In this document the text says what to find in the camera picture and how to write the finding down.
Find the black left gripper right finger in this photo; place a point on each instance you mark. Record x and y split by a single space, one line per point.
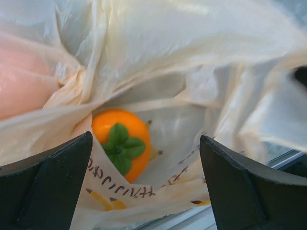
254 191

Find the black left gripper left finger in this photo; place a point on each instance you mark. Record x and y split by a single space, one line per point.
41 191

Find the orange banana-print plastic bag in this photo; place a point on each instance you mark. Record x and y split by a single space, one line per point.
186 68

